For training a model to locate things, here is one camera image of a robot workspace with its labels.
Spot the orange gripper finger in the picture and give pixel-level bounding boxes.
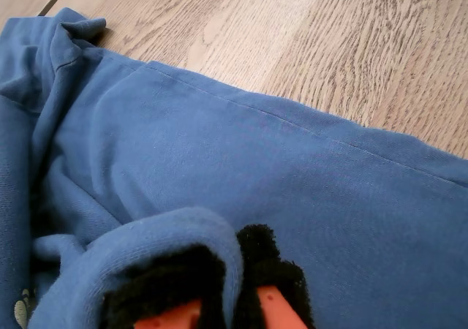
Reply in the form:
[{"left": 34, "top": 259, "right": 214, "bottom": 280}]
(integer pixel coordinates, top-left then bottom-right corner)
[
  {"left": 235, "top": 224, "right": 317, "bottom": 329},
  {"left": 100, "top": 244, "right": 227, "bottom": 329}
]

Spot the blue printed T-shirt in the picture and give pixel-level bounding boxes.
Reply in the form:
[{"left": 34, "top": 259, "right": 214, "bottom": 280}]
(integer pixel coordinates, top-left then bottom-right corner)
[{"left": 0, "top": 7, "right": 468, "bottom": 329}]

